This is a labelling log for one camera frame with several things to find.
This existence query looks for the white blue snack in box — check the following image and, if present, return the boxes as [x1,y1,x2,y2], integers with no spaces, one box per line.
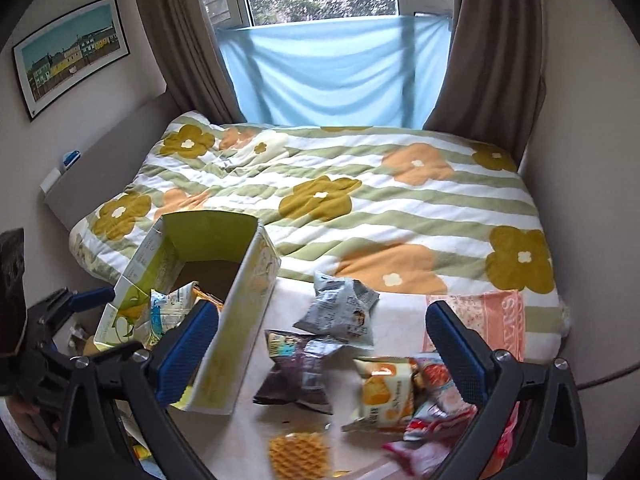
[148,281,196,346]

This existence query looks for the yellow cake snack bag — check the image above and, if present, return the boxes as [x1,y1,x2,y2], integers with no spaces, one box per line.
[342,356,414,434]

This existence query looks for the brown curtain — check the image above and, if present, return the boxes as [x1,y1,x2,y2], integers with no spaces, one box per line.
[423,0,546,162]
[136,0,245,125]

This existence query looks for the floral striped quilt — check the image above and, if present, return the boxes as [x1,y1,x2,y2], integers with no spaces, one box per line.
[70,112,568,361]

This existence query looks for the dark purple snack bag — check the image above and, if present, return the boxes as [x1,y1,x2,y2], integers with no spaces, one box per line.
[253,330,345,415]

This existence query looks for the green yellow cardboard box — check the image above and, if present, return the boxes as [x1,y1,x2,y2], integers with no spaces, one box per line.
[94,210,280,416]

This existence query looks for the blue white item on headboard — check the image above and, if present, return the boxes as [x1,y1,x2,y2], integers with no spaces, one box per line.
[62,150,81,171]

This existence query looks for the white red blue snack bag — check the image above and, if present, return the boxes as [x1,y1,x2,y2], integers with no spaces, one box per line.
[404,352,476,442]

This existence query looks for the framed harbour picture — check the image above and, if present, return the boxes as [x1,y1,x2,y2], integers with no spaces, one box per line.
[12,0,130,120]

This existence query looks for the right brown curtain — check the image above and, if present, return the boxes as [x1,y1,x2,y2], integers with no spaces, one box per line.
[423,0,546,162]

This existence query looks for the waffle snack clear wrapper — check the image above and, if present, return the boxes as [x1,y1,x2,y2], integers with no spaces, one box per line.
[268,432,330,480]

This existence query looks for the black cable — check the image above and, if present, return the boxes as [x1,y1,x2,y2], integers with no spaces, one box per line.
[575,363,640,391]

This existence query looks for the light blue hanging cloth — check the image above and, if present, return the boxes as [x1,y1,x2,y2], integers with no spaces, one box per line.
[216,15,451,129]

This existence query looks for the pink floral table cloth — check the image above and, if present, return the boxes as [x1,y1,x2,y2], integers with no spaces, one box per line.
[169,276,527,480]

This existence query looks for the grey white snack bag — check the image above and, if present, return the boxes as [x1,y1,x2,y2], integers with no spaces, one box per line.
[294,272,380,349]

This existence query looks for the grey bed headboard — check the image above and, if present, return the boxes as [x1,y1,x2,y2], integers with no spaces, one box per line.
[44,92,180,231]

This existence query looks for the pink red snack bag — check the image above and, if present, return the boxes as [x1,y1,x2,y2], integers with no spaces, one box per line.
[382,404,516,480]

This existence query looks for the person's left hand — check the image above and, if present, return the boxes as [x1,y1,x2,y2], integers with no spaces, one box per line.
[6,394,46,442]

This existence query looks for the left brown curtain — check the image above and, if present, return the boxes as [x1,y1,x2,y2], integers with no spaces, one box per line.
[136,0,245,125]

